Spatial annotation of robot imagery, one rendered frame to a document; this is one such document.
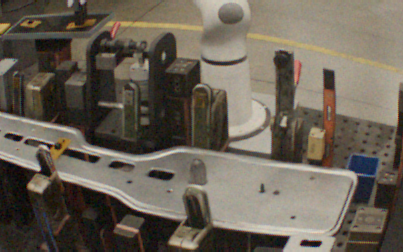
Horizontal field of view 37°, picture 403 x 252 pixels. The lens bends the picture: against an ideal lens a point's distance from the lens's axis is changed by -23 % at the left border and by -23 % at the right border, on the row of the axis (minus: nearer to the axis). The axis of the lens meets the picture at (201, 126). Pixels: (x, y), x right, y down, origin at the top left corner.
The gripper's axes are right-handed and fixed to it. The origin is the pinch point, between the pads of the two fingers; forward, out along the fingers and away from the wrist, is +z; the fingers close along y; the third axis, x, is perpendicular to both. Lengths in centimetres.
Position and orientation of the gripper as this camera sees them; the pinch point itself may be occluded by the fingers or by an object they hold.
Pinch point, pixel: (80, 16)
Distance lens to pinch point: 179.4
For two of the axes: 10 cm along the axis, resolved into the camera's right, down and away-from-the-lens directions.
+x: 10.0, -0.1, -0.9
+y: -0.7, 5.2, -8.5
